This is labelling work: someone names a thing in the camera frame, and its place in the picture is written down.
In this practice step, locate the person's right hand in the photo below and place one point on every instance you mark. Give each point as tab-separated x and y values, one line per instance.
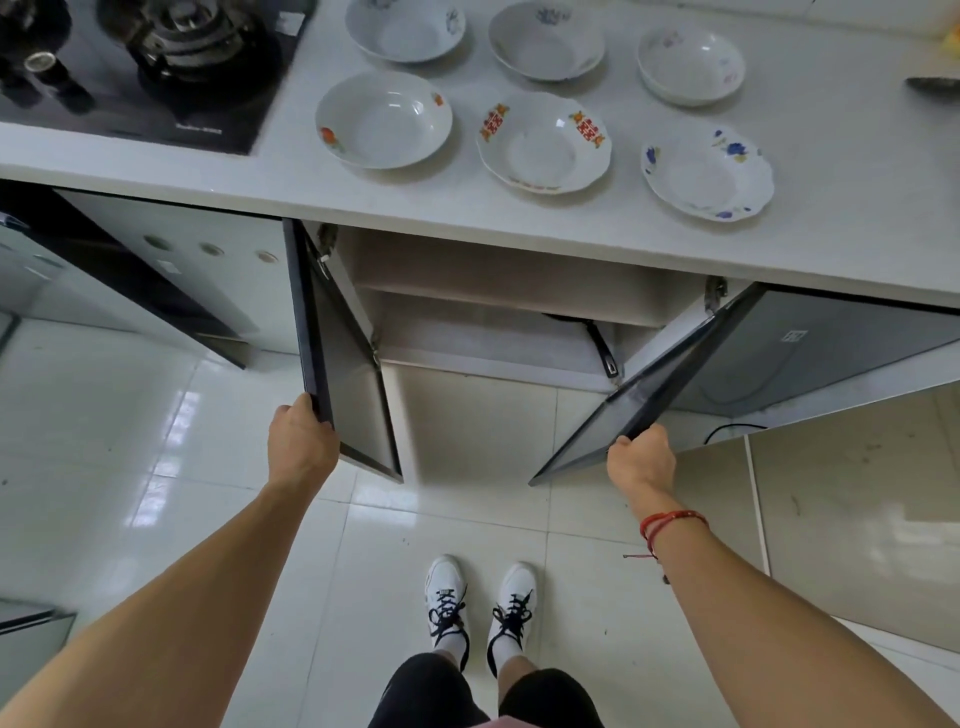
641	465

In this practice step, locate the person's left hand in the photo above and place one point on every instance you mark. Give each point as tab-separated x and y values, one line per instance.
304	446

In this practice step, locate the grey cabinet door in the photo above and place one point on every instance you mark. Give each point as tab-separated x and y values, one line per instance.
645	390
352	390
825	352

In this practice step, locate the grey kitchen cabinet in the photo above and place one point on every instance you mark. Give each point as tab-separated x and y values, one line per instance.
487	315

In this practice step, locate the scalloped blue flower plate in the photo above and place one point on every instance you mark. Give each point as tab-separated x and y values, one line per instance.
705	180

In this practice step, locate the scalloped red pattern plate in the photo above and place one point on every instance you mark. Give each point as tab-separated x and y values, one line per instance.
541	150

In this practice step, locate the large orange flower plate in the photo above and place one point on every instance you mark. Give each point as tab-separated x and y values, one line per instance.
384	124

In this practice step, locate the small white plate pink flowers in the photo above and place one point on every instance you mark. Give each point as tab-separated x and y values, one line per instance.
690	67

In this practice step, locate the small pink flower plate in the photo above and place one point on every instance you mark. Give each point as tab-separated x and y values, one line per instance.
405	30

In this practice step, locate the blue pink flower plate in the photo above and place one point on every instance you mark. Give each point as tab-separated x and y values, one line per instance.
546	41

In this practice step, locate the person's right forearm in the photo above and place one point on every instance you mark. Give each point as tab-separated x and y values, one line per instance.
772	637

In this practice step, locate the person's left forearm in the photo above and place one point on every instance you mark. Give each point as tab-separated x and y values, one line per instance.
172	622

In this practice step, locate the white stone countertop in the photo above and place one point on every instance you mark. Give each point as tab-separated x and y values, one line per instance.
825	217

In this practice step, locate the white sneaker black laces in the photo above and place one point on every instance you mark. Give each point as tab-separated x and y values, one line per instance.
514	607
446	592

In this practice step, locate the grey built-in appliance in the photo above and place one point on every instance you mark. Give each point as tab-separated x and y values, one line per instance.
187	262

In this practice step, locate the pink shirt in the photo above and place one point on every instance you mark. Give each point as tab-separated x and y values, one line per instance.
510	722

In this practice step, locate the black glass gas stove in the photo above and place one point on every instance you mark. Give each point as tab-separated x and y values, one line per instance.
225	97

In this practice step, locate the black stove knob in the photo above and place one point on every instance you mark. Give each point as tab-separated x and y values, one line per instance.
41	64

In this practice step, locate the orange yellow spray bottle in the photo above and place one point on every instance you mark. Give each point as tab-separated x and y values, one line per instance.
951	31

